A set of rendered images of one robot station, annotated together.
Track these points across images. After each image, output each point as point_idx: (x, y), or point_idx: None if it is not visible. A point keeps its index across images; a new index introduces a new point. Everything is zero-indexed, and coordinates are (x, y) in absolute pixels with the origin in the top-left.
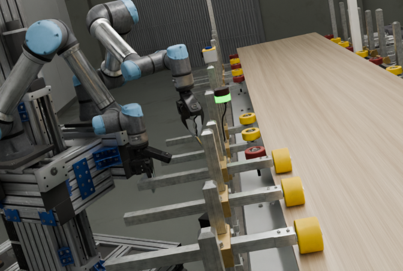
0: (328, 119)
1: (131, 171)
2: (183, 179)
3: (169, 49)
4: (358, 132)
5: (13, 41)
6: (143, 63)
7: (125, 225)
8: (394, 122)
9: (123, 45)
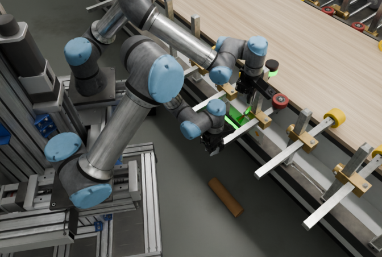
0: (293, 52)
1: (210, 152)
2: (286, 158)
3: (258, 47)
4: (332, 67)
5: (21, 50)
6: (232, 64)
7: (308, 230)
8: (342, 53)
9: (203, 46)
